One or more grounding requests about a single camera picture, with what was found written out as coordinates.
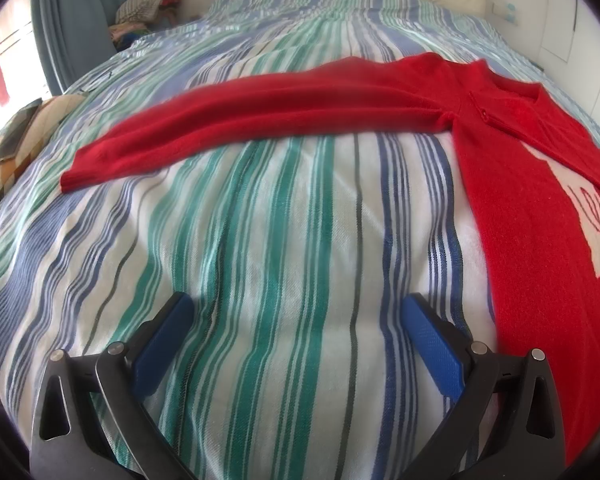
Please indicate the red sweater with white rabbit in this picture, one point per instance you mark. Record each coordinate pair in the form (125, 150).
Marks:
(520, 200)

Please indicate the white wardrobe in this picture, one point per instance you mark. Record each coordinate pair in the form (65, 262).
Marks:
(575, 25)

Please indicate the pile of clothes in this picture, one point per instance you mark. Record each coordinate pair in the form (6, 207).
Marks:
(145, 15)

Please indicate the wall socket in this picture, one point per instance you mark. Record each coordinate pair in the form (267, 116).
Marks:
(506, 11)

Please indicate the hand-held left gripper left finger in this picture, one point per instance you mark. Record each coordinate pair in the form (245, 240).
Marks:
(162, 340)

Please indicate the patterned cushion with phones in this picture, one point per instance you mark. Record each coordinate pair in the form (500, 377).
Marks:
(45, 130)

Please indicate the dark tablet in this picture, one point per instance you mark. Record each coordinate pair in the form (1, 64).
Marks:
(5, 152)

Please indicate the striped bed sheet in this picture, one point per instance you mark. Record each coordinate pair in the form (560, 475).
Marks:
(260, 220)

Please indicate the blue curtain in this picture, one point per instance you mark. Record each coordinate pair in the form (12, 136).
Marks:
(70, 25)

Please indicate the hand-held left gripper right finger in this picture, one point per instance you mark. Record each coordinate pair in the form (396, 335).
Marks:
(432, 340)

